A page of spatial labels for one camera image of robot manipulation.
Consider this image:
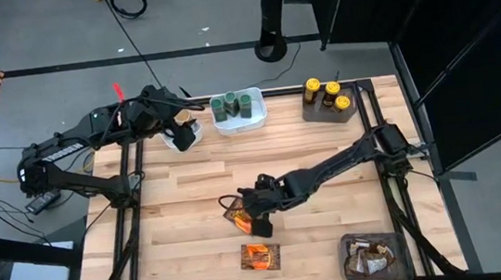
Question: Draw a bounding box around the black floor pole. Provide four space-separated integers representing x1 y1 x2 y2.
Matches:
248 0 294 65

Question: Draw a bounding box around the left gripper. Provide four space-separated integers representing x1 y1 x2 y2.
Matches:
126 83 200 158

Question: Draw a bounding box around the red tape tag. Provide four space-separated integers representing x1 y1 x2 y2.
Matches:
112 82 127 104

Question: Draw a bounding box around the yellow-lid seasoning jar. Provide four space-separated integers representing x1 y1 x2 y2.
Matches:
320 80 344 109
300 77 324 107
332 93 353 114

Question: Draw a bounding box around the white plastic bin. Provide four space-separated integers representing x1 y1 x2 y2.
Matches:
207 85 271 138
157 115 207 157

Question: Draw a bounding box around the orange brown spice packet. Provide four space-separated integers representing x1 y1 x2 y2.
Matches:
219 194 261 238
238 239 284 275
342 236 388 266
346 249 400 280

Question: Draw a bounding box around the dark smoky plastic bin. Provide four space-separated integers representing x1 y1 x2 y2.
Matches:
299 83 361 129
336 227 418 280

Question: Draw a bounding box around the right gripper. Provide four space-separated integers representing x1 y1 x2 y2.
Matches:
237 172 298 242

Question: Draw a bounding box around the black floor cable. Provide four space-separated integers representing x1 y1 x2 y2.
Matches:
102 0 167 97

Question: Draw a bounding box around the black floor strip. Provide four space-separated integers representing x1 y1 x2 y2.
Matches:
2 32 324 78

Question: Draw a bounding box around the grey metal beam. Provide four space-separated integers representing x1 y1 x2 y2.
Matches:
435 167 488 279

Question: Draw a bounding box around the green-lid herb jar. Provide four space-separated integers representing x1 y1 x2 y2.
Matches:
237 93 256 121
221 89 241 119
209 94 230 124

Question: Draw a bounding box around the white board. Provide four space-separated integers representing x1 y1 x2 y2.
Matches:
0 239 79 280

